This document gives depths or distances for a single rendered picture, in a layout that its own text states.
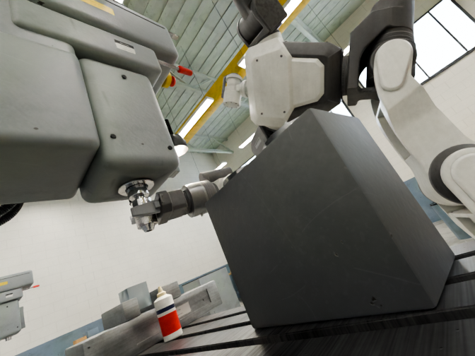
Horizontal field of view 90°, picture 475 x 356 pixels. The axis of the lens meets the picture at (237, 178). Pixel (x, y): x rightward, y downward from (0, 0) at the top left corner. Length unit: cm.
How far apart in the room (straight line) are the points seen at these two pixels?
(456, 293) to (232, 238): 23
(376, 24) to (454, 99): 709
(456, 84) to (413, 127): 725
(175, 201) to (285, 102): 46
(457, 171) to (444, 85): 733
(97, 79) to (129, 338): 58
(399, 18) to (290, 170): 72
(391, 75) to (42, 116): 78
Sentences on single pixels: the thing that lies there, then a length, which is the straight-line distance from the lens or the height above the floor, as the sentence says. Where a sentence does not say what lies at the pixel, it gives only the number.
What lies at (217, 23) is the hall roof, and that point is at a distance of 677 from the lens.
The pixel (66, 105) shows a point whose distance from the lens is 57.
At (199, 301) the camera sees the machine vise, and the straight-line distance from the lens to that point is 75.
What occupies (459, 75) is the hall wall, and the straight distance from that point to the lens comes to 807.
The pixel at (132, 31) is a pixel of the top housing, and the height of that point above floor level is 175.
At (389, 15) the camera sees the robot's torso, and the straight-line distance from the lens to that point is 91.
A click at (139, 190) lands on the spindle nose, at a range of 61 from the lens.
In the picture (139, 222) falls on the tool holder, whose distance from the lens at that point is 59.
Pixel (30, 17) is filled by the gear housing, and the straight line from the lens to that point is 74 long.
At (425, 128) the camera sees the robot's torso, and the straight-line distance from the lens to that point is 78.
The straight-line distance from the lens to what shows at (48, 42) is 71.
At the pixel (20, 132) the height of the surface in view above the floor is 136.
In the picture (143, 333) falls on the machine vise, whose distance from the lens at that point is 67.
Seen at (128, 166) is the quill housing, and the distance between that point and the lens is 56.
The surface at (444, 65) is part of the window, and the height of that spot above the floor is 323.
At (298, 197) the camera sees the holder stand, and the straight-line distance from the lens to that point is 25.
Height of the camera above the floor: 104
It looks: 18 degrees up
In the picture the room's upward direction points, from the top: 24 degrees counter-clockwise
